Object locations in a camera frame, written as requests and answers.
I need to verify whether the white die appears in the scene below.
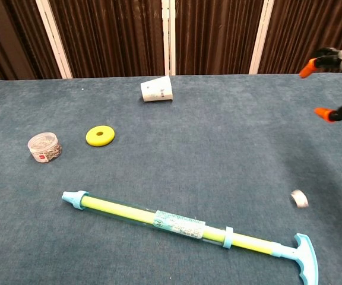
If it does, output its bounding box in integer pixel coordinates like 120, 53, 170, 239
290, 189, 309, 210

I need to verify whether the brown folding screen panel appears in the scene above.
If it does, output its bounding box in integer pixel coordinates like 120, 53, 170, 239
35, 0, 170, 80
0, 0, 73, 86
248, 0, 342, 75
168, 0, 275, 76

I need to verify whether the white paper cup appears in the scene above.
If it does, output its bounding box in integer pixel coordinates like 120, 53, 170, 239
140, 75, 174, 103

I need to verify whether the blue yellow water pump toy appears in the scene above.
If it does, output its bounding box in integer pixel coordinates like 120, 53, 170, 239
61, 190, 319, 285

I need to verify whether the clear jar of paper clips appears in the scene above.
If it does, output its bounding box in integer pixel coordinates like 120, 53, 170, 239
27, 132, 63, 163

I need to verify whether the yellow foam ring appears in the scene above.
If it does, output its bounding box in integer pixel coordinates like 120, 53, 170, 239
85, 125, 116, 148

